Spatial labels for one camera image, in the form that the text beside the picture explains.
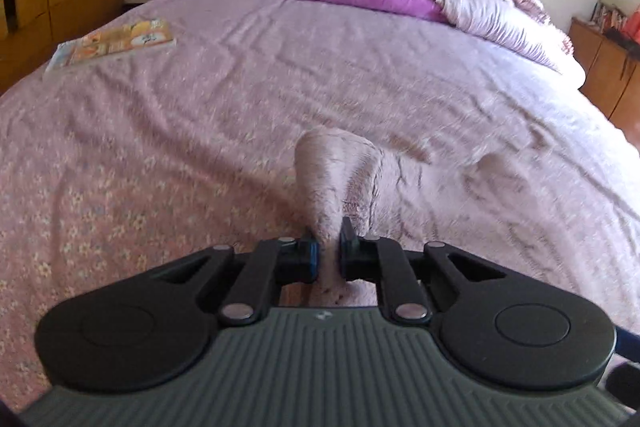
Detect pink cable-knit cardigan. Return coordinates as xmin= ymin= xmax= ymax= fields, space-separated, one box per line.
xmin=276 ymin=126 xmax=622 ymax=310

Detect pink floral bedspread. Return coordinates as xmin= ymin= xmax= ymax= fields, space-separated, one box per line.
xmin=1 ymin=0 xmax=639 ymax=409

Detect brown wooden dresser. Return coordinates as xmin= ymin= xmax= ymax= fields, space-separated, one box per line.
xmin=568 ymin=18 xmax=640 ymax=147

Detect pale pink ruffled comforter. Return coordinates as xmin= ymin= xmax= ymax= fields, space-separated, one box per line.
xmin=359 ymin=0 xmax=586 ymax=88

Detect colourful picture book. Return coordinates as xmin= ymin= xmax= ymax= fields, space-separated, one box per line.
xmin=46 ymin=18 xmax=175 ymax=74

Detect black bag on dresser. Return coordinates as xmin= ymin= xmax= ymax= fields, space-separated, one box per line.
xmin=604 ymin=27 xmax=640 ymax=61

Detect orange red curtain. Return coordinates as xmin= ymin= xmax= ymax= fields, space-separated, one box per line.
xmin=623 ymin=6 xmax=640 ymax=41

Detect books on dresser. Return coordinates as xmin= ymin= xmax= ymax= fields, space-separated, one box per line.
xmin=590 ymin=0 xmax=627 ymax=34

